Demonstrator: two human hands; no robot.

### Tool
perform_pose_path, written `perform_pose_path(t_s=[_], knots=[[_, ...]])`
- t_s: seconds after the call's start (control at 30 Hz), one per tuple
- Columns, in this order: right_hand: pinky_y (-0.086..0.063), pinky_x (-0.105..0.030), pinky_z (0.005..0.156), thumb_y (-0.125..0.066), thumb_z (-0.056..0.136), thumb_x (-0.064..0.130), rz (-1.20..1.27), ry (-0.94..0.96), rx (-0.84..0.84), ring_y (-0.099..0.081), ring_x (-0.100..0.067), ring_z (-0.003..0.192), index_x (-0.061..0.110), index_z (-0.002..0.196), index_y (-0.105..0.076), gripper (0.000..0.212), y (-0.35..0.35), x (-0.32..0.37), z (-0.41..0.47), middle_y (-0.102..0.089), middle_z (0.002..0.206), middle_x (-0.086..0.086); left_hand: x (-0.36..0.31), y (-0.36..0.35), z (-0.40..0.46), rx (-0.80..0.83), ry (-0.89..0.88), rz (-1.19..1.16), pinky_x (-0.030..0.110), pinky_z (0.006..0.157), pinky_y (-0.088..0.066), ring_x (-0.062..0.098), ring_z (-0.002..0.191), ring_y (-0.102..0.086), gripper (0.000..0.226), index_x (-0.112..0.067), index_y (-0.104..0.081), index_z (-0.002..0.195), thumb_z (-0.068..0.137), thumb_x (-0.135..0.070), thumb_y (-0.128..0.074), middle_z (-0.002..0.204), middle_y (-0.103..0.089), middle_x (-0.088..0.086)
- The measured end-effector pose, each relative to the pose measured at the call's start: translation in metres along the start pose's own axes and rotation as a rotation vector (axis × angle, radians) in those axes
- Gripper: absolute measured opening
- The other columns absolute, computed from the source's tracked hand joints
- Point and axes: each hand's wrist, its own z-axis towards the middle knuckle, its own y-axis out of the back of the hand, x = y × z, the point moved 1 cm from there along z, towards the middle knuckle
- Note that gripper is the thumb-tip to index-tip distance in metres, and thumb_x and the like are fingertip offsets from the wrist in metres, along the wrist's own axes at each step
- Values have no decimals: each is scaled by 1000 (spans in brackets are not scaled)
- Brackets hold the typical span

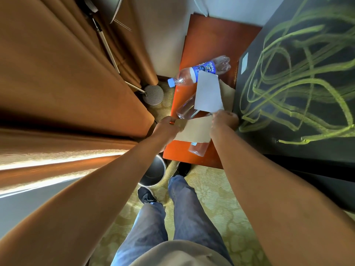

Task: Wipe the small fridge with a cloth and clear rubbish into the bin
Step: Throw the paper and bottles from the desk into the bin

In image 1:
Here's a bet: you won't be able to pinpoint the person's left black shoe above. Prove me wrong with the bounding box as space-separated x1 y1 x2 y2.
137 186 157 205

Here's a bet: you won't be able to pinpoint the grey mini fridge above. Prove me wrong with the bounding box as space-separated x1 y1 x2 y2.
232 0 355 214

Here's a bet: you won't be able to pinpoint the person's right black shoe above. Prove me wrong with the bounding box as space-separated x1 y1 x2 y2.
172 162 192 178

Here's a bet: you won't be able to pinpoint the round metal trash bin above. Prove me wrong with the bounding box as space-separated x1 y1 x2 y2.
138 153 167 187

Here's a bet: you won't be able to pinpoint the person's left forearm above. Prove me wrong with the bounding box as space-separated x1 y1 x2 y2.
0 135 172 266

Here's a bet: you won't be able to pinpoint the white plug cable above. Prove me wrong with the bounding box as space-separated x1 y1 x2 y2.
192 0 209 17

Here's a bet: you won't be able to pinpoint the person's right hand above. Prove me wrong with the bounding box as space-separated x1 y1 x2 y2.
209 109 240 139

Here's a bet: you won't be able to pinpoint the grey metal lamp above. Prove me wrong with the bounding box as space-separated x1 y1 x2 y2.
83 0 165 106

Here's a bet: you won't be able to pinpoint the brown curtain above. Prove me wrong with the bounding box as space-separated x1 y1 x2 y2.
0 0 159 197

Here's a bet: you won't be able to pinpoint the clear plastic bottle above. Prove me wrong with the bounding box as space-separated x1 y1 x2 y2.
176 92 211 158

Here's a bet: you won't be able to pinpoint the person's left hand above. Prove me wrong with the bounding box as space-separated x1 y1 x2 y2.
152 115 182 153

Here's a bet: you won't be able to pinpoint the person's right forearm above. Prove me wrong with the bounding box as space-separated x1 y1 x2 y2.
210 130 355 266

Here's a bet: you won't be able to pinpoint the person's grey shirt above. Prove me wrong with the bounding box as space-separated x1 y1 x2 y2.
129 240 232 266

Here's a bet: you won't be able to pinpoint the person's black shoe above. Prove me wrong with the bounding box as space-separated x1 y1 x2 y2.
172 162 192 178
137 186 157 205

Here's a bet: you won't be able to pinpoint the plastic water bottle blue label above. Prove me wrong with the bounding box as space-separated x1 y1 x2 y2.
167 55 231 88

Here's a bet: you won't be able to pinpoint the person's legs in blue jeans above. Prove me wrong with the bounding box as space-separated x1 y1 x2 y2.
111 174 233 266

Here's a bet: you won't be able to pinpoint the white paper sheet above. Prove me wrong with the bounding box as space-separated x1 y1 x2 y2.
194 70 224 113

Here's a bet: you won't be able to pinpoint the small white label sticker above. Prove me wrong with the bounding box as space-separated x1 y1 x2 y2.
240 52 249 75

